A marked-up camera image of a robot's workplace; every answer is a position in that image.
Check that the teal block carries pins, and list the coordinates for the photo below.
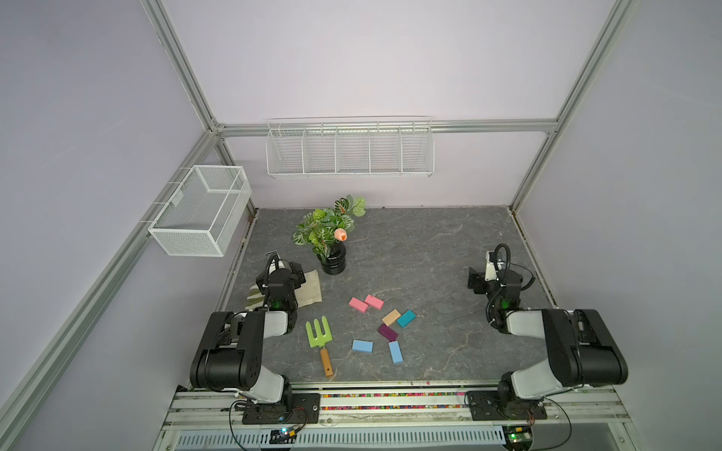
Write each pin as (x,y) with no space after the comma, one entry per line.
(406,318)

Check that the beige garden glove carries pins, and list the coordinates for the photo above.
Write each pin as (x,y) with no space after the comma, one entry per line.
(309,293)

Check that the green artificial plant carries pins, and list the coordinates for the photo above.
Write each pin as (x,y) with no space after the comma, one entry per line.
(325,229)

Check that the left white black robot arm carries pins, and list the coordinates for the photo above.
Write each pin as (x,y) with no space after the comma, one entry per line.
(229,355)

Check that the green garden fork wooden handle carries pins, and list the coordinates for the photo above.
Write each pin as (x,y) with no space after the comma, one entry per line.
(319,335)

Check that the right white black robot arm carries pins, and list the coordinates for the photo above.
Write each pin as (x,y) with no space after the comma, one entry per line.
(579,347)

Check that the white wire basket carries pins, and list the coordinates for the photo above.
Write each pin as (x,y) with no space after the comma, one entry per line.
(202,214)

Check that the tan wooden block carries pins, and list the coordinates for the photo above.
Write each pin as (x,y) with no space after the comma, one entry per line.
(391,317)

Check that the white slotted cable duct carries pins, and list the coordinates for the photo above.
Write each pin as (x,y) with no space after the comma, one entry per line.
(338,438)

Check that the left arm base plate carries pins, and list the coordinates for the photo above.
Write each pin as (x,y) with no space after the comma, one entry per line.
(303,408)

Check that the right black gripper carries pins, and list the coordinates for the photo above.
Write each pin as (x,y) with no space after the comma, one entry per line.
(478,279)

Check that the pink block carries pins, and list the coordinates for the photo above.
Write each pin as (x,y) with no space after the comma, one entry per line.
(358,305)
(374,302)

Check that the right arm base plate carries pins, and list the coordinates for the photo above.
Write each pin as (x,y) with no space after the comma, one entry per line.
(490,406)

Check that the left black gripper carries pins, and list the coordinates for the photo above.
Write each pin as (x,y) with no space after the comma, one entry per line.
(297,277)

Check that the light blue block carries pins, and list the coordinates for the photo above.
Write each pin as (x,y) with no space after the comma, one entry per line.
(362,346)
(395,352)

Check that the purple block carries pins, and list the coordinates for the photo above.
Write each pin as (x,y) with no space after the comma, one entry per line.
(387,333)

